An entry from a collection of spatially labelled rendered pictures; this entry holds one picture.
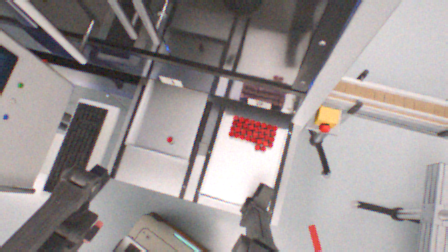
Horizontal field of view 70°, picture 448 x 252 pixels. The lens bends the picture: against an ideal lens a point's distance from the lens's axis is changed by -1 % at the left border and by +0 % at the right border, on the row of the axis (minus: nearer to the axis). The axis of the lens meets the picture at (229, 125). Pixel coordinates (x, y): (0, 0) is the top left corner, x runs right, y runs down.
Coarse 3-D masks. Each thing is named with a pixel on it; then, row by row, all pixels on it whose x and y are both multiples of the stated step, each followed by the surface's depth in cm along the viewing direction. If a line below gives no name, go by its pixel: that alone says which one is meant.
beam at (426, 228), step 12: (432, 168) 161; (444, 168) 155; (432, 180) 158; (444, 180) 153; (432, 192) 155; (444, 192) 151; (432, 204) 153; (444, 204) 150; (432, 216) 150; (420, 228) 157; (432, 228) 148; (444, 228) 147; (420, 240) 155; (432, 240) 146; (444, 240) 147
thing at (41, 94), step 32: (0, 32) 98; (0, 64) 100; (32, 64) 114; (0, 96) 103; (32, 96) 118; (64, 96) 137; (0, 128) 107; (32, 128) 122; (0, 160) 111; (32, 160) 127
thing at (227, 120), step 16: (224, 128) 128; (224, 144) 127; (240, 144) 126; (224, 160) 125; (240, 160) 125; (256, 160) 125; (272, 160) 124; (208, 176) 123; (224, 176) 123; (240, 176) 123; (256, 176) 123; (272, 176) 123; (208, 192) 122; (224, 192) 122; (240, 192) 122
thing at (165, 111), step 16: (144, 96) 131; (160, 96) 133; (176, 96) 132; (192, 96) 132; (208, 96) 130; (144, 112) 131; (160, 112) 131; (176, 112) 131; (192, 112) 130; (144, 128) 129; (160, 128) 129; (176, 128) 129; (192, 128) 129; (128, 144) 124; (144, 144) 127; (160, 144) 127; (176, 144) 127; (192, 144) 124
